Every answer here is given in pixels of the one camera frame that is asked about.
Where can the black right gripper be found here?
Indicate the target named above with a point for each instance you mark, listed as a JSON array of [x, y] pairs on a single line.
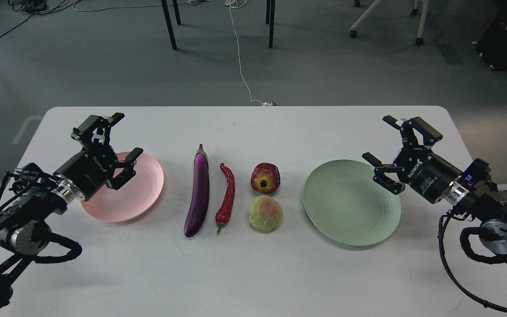
[[416, 164]]

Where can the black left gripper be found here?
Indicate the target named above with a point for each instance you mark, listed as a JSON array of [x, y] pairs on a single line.
[[91, 169]]

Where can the purple eggplant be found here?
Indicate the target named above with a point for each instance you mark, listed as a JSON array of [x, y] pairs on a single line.
[[200, 194]]

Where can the red chili pepper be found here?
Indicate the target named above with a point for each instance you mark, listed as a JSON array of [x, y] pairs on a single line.
[[224, 213]]

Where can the red pomegranate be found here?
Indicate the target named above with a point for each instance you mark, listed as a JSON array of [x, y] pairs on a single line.
[[265, 178]]

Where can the green pink peach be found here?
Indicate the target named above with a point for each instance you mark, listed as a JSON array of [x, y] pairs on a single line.
[[265, 213]]

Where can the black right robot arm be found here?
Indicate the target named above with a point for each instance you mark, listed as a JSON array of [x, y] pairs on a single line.
[[471, 193]]

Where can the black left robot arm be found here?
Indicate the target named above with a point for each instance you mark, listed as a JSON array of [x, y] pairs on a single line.
[[29, 195]]

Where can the pink plate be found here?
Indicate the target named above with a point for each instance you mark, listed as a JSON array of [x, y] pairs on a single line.
[[134, 198]]

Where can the green plate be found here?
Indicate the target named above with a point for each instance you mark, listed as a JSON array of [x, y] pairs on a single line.
[[345, 204]]

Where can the white chair base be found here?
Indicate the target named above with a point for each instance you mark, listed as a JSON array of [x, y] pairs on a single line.
[[420, 7]]

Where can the black table legs left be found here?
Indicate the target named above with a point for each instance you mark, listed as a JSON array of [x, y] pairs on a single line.
[[168, 20]]

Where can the black table legs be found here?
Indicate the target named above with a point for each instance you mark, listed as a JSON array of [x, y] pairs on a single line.
[[168, 20], [270, 8]]

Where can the black table legs right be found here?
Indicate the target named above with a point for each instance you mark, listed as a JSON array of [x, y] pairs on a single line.
[[270, 8]]

